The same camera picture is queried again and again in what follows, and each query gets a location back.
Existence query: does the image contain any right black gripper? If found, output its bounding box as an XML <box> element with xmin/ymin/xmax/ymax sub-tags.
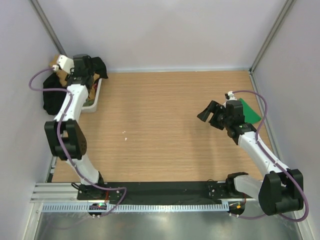
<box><xmin>197</xmin><ymin>100</ymin><xmax>232</xmax><ymax>131</ymax></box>

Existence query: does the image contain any tan tank top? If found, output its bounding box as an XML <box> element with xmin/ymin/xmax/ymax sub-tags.
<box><xmin>49</xmin><ymin>54</ymin><xmax>97</xmax><ymax>100</ymax></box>

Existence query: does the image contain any green tank top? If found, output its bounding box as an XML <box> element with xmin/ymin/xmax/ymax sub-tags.
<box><xmin>238</xmin><ymin>98</ymin><xmax>262</xmax><ymax>125</ymax></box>

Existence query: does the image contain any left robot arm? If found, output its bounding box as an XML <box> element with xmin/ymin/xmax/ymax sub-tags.
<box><xmin>44</xmin><ymin>54</ymin><xmax>106</xmax><ymax>200</ymax></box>

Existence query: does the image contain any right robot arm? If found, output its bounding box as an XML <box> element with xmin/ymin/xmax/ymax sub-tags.
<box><xmin>197</xmin><ymin>100</ymin><xmax>309</xmax><ymax>216</ymax></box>

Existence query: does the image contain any black tank top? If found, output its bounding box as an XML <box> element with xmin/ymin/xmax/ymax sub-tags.
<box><xmin>90</xmin><ymin>57</ymin><xmax>108</xmax><ymax>81</ymax></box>

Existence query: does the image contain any white laundry bin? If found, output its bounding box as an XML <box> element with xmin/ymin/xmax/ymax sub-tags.
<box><xmin>81</xmin><ymin>78</ymin><xmax>102</xmax><ymax>113</ymax></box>

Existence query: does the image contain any black garment over bin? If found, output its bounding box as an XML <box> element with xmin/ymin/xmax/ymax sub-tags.
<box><xmin>42</xmin><ymin>73</ymin><xmax>66</xmax><ymax>116</ymax></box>

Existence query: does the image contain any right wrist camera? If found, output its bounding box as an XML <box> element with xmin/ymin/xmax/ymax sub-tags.
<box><xmin>224</xmin><ymin>91</ymin><xmax>238</xmax><ymax>102</ymax></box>

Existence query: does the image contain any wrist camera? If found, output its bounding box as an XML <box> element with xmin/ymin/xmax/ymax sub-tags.
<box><xmin>52</xmin><ymin>54</ymin><xmax>75</xmax><ymax>74</ymax></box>
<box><xmin>224</xmin><ymin>91</ymin><xmax>238</xmax><ymax>102</ymax></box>

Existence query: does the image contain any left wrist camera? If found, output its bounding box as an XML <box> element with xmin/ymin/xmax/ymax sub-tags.
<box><xmin>52</xmin><ymin>54</ymin><xmax>75</xmax><ymax>74</ymax></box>

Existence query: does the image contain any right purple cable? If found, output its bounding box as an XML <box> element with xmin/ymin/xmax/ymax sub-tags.
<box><xmin>228</xmin><ymin>89</ymin><xmax>309</xmax><ymax>223</ymax></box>

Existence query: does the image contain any purple cable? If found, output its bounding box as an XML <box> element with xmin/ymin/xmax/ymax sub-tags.
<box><xmin>28</xmin><ymin>66</ymin><xmax>128</xmax><ymax>217</ymax></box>
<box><xmin>228</xmin><ymin>89</ymin><xmax>309</xmax><ymax>223</ymax></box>

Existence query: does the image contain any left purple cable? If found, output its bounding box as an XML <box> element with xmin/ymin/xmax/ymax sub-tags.
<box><xmin>28</xmin><ymin>66</ymin><xmax>128</xmax><ymax>217</ymax></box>

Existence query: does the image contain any slotted cable duct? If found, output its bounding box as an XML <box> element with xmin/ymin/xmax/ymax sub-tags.
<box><xmin>41</xmin><ymin>202</ymin><xmax>229</xmax><ymax>214</ymax></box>

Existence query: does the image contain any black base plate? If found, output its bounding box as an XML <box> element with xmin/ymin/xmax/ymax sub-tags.
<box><xmin>71</xmin><ymin>179</ymin><xmax>252</xmax><ymax>215</ymax></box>

